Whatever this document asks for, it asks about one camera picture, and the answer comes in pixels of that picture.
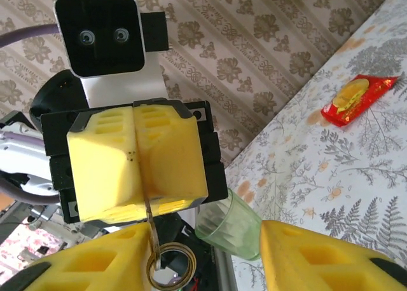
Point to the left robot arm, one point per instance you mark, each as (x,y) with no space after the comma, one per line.
(16,151)

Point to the red snack packet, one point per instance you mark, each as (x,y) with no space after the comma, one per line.
(365,97)

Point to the green plastic cup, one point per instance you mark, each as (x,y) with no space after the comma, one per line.
(229,230)

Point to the metal key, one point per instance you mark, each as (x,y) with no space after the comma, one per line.
(152,227)

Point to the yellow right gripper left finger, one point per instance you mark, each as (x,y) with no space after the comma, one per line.
(79,265)

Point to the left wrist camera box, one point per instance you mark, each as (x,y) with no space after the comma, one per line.
(98,33)

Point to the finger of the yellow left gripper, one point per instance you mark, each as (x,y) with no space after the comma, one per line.
(175,164)
(101,167)

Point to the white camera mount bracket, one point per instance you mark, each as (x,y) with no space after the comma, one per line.
(127,91)

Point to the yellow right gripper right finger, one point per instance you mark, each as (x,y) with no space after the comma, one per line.
(318,265)

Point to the floral tablecloth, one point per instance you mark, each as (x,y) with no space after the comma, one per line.
(349,176)

